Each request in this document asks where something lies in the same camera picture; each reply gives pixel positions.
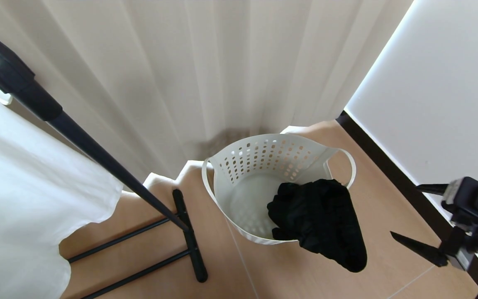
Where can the black garment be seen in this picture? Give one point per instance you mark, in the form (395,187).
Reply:
(322,220)

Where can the white printed sleeveless top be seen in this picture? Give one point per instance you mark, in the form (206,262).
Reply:
(23,199)

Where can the white laundry basket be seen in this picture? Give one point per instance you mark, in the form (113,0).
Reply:
(247,195)

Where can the black clothes rack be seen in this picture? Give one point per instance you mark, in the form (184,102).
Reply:
(98,153)

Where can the beige curtain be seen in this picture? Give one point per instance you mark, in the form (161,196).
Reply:
(201,62)

